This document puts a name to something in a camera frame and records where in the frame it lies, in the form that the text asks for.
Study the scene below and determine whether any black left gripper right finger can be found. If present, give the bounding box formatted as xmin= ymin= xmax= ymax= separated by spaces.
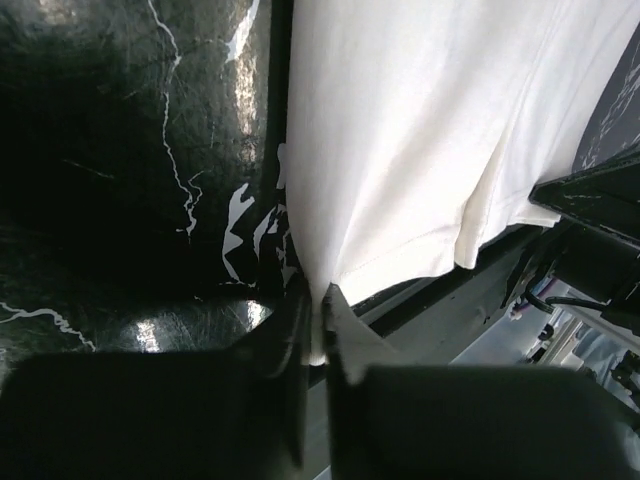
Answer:
xmin=321 ymin=284 xmax=415 ymax=386

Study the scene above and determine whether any black marbled table mat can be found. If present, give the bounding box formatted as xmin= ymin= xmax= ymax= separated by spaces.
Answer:
xmin=1 ymin=1 xmax=304 ymax=363

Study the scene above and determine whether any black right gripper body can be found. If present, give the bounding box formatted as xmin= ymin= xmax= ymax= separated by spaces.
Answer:
xmin=502 ymin=149 xmax=639 ymax=325

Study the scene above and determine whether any white Coca-Cola t-shirt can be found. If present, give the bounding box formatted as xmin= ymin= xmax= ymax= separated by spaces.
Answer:
xmin=277 ymin=0 xmax=640 ymax=369

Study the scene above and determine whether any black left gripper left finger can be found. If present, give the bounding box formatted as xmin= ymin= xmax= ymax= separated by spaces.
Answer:
xmin=234 ymin=274 xmax=311 ymax=378

